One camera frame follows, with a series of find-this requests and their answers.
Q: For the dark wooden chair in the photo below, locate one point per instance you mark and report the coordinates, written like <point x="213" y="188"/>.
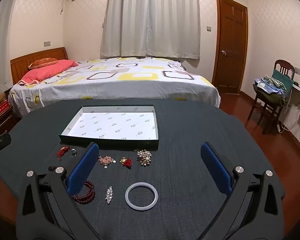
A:
<point x="285" y="66"/>

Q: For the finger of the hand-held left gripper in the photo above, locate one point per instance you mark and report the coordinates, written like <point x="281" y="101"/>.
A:
<point x="2" y="140"/>

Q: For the orange pillow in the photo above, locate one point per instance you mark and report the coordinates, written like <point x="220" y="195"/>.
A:
<point x="42" y="62"/>

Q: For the dark green shallow box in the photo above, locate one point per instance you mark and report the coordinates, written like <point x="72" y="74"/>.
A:
<point x="115" y="122"/>

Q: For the black flower hair clip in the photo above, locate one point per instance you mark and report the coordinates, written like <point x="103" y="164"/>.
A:
<point x="51" y="168"/>

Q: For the grey wall switch plate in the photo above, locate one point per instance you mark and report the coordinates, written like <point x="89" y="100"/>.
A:
<point x="47" y="43"/>

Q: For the brown wooden door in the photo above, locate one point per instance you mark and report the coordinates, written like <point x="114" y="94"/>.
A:
<point x="231" y="45"/>

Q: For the pearl and gold brooch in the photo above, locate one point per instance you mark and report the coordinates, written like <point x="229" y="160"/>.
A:
<point x="143" y="157"/>

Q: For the bed with patterned sheet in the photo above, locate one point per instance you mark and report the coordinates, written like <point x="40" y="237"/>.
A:
<point x="130" y="85"/>

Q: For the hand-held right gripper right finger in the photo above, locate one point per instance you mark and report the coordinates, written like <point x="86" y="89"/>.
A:
<point x="217" y="172"/>

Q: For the red box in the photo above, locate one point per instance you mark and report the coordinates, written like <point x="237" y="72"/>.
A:
<point x="1" y="108"/>

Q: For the white curtain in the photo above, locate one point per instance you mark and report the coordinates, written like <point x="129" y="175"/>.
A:
<point x="150" y="17"/>

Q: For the small wall switch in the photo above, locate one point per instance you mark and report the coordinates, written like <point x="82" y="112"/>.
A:
<point x="209" y="28"/>

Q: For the pink pillow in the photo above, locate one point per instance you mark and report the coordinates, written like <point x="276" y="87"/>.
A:
<point x="50" y="70"/>

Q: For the red and gold brooch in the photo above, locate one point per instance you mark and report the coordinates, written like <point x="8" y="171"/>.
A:
<point x="126" y="163"/>

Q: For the green board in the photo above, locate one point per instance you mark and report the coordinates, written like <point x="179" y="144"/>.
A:
<point x="282" y="78"/>

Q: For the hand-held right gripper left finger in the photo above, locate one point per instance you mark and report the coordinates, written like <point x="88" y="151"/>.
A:
<point x="82" y="171"/>

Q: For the white jade bangle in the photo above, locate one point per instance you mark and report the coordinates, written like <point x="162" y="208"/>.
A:
<point x="127" y="195"/>

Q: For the wooden headboard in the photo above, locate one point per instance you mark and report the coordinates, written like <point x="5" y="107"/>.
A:
<point x="27" y="60"/>

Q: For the pile of clothes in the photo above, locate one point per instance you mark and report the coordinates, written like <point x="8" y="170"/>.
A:
<point x="268" y="90"/>

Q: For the dark wooden nightstand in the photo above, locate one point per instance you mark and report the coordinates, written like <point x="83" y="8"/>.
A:
<point x="0" y="125"/>

